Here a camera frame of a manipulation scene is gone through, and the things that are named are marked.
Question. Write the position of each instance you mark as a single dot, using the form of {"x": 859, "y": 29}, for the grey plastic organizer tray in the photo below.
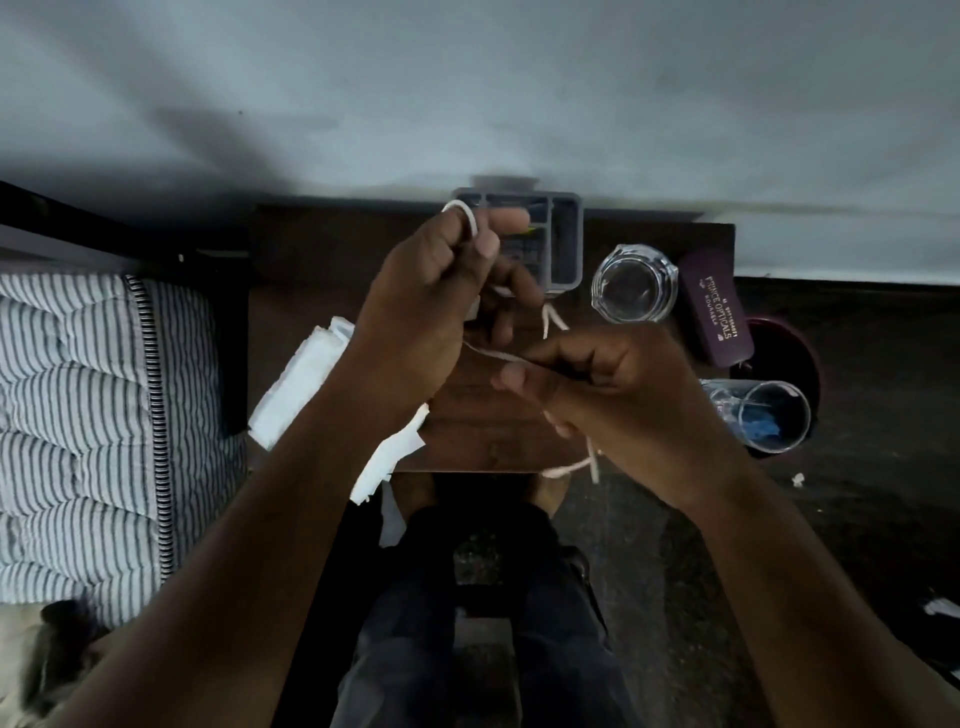
{"x": 564, "y": 247}

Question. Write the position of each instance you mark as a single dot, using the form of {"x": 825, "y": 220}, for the person's right thumb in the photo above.
{"x": 525, "y": 381}

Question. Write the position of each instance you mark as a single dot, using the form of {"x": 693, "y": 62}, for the maroon spectacle case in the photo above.
{"x": 716, "y": 307}

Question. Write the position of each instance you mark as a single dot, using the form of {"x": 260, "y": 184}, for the torn white tissue piece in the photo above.
{"x": 390, "y": 457}

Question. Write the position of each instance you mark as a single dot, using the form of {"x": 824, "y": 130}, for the beige cloth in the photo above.
{"x": 52, "y": 667}

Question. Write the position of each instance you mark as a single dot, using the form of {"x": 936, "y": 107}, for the striped mattress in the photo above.
{"x": 75, "y": 420}

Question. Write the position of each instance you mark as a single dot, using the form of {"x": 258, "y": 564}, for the person's left forearm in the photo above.
{"x": 247, "y": 570}

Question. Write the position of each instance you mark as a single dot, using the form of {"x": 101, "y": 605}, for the person's right forearm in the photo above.
{"x": 810, "y": 600}

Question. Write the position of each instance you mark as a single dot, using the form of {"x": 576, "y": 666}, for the person's left thumb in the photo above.
{"x": 480, "y": 244}

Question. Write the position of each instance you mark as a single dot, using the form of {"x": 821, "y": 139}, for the clear glass beaker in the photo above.
{"x": 780, "y": 397}

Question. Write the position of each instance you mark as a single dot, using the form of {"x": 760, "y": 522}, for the blue scrap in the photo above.
{"x": 763, "y": 427}

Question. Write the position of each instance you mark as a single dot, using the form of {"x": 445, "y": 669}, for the dark red bowl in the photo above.
{"x": 787, "y": 349}

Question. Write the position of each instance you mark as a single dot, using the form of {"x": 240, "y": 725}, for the person's right hand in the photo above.
{"x": 645, "y": 405}

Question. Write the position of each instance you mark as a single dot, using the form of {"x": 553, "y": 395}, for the dark trousers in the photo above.
{"x": 555, "y": 645}

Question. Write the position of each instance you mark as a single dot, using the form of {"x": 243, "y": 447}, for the clear glass bowl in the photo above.
{"x": 634, "y": 289}

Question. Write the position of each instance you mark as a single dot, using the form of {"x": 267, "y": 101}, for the person's left hand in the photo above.
{"x": 409, "y": 315}

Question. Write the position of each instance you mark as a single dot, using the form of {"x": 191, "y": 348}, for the folded white tissue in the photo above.
{"x": 292, "y": 382}

